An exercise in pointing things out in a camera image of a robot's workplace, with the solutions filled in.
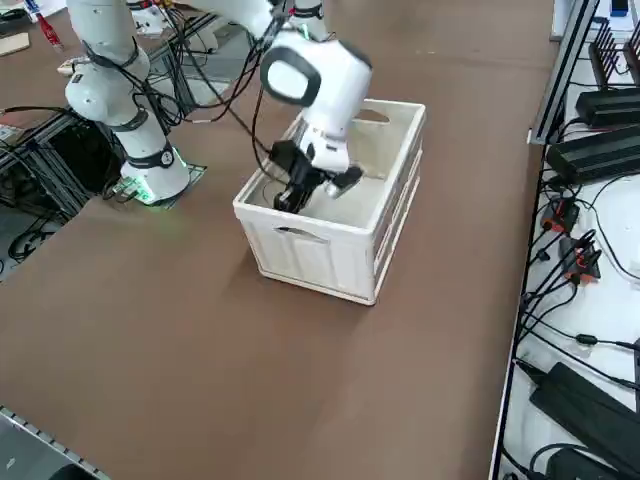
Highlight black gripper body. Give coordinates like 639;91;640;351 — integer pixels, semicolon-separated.
270;141;326;194

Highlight white folding storage box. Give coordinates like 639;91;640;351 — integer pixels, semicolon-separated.
232;98;428;307

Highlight orange black connector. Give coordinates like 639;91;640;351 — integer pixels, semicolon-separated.
558;235;603;285
541;196;582;235

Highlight red bottle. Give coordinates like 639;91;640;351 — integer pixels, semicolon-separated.
35;12;65;55

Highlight white printed sheet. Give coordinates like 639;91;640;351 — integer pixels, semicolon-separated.
22;0;71;19

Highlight wooden board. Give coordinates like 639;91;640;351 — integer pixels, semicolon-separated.
0;30;32;59

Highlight dark wooden rack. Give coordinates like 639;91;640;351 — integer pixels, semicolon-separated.
585;18;640;92

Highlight large black power adapter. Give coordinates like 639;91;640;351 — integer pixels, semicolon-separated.
528;360;640;465

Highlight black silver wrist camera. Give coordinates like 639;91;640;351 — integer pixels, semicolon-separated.
323;165;365;202

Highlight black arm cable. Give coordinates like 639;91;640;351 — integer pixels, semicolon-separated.
247;0;301;189

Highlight aluminium frame stand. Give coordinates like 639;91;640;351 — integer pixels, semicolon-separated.
0;97;126;224

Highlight aluminium profile post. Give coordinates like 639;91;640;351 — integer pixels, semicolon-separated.
527;0;601;146

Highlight black cable with ferrite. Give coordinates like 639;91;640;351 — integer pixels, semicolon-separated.
514;319;640;354

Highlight aluminium profile rail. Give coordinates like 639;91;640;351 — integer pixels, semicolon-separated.
0;403;112;480

